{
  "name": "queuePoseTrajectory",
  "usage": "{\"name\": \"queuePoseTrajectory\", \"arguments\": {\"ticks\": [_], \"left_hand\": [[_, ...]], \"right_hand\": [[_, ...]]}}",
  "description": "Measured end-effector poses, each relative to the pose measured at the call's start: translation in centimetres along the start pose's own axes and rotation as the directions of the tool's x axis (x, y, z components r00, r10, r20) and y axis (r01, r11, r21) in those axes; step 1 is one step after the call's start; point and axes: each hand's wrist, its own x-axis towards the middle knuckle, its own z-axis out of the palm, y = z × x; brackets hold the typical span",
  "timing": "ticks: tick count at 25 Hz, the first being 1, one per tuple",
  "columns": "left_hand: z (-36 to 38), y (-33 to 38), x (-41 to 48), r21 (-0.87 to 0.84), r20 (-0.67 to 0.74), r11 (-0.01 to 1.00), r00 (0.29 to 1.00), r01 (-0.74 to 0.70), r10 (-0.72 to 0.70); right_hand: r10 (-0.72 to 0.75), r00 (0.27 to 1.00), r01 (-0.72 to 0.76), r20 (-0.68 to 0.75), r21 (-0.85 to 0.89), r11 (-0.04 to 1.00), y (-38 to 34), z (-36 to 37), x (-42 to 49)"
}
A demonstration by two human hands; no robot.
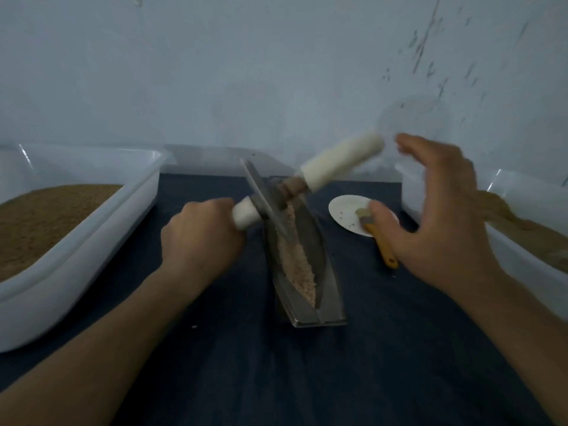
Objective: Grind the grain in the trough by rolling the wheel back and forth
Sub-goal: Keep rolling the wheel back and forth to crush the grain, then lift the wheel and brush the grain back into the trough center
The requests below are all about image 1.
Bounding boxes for person's right hand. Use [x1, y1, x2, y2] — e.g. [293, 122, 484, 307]
[367, 133, 504, 302]

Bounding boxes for person's left hand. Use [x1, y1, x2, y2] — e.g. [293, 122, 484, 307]
[161, 198, 247, 285]

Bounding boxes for small white-handled metal trowel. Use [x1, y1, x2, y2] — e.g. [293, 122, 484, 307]
[232, 159, 294, 243]

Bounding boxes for person's left forearm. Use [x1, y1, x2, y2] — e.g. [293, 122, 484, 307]
[0, 262, 214, 426]

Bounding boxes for person's right forearm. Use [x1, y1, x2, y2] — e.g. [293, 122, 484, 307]
[453, 270, 568, 426]

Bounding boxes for white round plate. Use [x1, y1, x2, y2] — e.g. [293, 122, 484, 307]
[328, 195, 400, 238]

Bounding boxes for sand heap on trowel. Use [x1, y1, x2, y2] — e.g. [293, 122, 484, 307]
[276, 201, 318, 309]

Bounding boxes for clear angled trowel holder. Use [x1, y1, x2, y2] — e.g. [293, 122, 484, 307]
[264, 191, 348, 329]

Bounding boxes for dark blue table cloth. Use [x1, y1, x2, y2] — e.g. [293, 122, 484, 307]
[0, 173, 555, 426]

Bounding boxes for brown sand in tub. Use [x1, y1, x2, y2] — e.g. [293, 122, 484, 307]
[0, 185, 124, 283]
[477, 191, 568, 275]

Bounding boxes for white plastic tub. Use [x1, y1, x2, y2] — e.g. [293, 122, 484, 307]
[395, 159, 568, 323]
[0, 144, 167, 354]

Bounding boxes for orange-handled brush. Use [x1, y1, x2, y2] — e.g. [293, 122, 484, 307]
[356, 208, 399, 269]

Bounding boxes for large white-handled metal trowel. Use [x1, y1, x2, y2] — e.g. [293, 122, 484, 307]
[266, 132, 386, 309]

